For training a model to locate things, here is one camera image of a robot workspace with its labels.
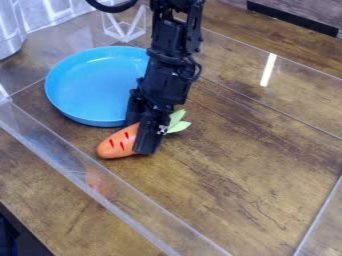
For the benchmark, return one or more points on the blue round tray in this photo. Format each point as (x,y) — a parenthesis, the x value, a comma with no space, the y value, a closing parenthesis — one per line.
(89,84)

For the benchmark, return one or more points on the white patterned curtain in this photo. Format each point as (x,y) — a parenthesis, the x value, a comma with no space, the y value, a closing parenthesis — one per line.
(26,16)

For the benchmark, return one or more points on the orange toy carrot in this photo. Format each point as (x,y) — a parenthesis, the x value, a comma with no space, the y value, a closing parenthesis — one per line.
(118,145)

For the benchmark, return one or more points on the dark wooden ledge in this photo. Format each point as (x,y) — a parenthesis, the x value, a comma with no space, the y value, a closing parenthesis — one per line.
(293,19)

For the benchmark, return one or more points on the clear acrylic barrier wall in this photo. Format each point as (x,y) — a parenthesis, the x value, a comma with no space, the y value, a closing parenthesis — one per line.
(160,226)

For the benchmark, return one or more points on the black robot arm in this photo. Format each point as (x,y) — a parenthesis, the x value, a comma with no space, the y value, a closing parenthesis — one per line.
(177,34)

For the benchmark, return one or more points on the clear acrylic corner stand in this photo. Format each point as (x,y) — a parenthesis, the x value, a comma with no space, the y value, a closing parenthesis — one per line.
(122,30)

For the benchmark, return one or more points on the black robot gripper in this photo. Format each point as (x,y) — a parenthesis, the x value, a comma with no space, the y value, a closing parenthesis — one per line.
(162,89)

